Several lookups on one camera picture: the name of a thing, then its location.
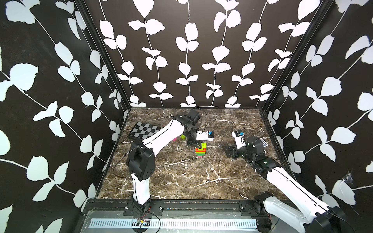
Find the lime long lego brick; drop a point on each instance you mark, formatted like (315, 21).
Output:
(201, 147)

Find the white slotted cable duct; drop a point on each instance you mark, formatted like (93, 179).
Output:
(189, 224)

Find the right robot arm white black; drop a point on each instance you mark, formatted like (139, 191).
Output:
(310, 214)

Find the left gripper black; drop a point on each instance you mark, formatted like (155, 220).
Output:
(194, 143)

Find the red long lego brick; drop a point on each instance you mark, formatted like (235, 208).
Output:
(201, 151)

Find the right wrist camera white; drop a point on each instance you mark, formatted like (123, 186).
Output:
(239, 138)

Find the black white checkerboard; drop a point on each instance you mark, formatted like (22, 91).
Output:
(143, 131)

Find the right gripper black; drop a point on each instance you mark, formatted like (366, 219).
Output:
(230, 149)

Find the small circuit board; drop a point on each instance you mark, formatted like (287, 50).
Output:
(140, 223)

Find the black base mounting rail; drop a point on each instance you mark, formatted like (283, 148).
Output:
(159, 207)

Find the blue playing card box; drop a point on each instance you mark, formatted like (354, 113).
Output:
(265, 144)

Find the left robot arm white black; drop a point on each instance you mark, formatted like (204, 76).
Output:
(142, 154)

